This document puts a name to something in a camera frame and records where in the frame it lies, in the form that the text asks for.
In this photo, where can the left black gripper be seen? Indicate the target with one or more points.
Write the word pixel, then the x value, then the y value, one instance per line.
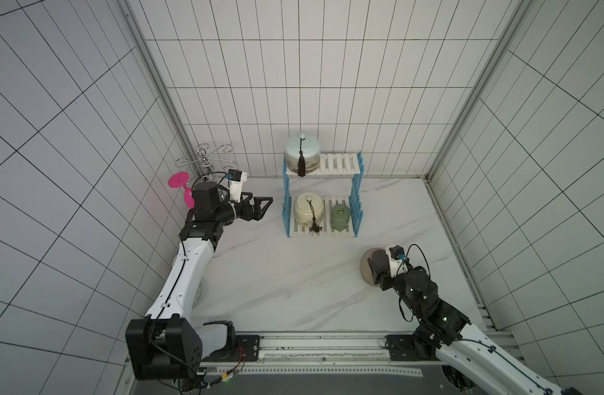
pixel 257 214

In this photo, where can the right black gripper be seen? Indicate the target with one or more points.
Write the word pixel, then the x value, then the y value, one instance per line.
pixel 381 269

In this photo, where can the brown clay tea canister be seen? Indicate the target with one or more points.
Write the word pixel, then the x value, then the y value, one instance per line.
pixel 373 265

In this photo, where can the small green tea canister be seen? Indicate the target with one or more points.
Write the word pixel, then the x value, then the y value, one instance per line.
pixel 340 216

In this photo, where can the pale blue tasselled tea canister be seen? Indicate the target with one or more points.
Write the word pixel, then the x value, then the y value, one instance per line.
pixel 302 154

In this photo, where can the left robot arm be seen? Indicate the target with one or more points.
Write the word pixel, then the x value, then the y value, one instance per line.
pixel 164 344

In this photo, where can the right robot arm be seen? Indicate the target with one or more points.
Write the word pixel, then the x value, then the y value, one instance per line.
pixel 447 334

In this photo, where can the cream tasselled tea canister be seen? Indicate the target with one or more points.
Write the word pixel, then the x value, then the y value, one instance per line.
pixel 309 211

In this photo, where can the chrome cup holder stand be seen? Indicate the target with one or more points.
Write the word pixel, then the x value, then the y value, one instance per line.
pixel 209 162

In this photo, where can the pink plastic goblet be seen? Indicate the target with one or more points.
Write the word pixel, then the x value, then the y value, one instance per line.
pixel 180 181

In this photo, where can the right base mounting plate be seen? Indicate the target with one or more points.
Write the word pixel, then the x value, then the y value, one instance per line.
pixel 409 348

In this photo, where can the base mounting plate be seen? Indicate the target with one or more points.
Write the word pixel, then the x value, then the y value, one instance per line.
pixel 246 348
pixel 409 348

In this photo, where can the patterned ceramic plate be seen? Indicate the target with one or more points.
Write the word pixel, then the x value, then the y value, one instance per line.
pixel 198 293

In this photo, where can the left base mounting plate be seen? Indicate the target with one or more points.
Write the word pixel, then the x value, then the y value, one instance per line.
pixel 246 348

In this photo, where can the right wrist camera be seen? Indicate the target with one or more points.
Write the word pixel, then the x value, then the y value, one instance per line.
pixel 397 260

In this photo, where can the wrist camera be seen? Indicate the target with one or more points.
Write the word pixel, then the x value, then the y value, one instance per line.
pixel 236 179
pixel 397 260

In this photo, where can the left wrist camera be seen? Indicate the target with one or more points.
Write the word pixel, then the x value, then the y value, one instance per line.
pixel 236 179

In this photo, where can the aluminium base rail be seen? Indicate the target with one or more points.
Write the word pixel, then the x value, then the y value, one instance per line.
pixel 308 353

